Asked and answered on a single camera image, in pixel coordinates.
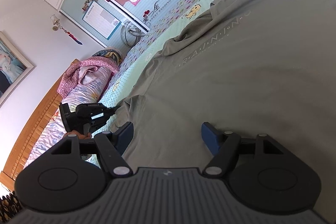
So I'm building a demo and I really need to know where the colourful patterned pillow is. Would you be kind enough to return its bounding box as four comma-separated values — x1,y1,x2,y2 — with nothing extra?
92,47,123,65

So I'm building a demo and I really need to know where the grey t-shirt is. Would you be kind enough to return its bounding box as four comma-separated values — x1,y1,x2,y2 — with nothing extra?
112,0,335,222

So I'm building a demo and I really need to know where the floral bed sheet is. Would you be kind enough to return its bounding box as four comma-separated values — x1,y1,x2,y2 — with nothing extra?
119,0,198,73

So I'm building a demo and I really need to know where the white standing fan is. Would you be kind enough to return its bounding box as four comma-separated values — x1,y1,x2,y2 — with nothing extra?
120,21,146,48

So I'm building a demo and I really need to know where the person's left hand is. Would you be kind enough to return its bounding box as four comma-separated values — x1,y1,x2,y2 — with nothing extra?
63,130,92,140

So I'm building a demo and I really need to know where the wooden headboard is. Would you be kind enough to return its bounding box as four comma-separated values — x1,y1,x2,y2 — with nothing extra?
0,58,79,184

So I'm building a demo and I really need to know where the pink fuzzy blanket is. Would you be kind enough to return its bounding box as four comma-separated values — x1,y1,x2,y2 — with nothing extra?
57,56,119,98

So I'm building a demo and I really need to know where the framed wedding photo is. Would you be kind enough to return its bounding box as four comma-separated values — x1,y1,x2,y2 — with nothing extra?
1,32,35,105

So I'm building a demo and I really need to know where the mint quilted bee bedspread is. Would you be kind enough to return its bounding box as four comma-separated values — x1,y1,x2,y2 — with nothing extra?
88,0,300,162

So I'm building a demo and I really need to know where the hanging wall ornament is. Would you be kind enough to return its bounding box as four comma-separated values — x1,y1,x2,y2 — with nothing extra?
49,13,83,46

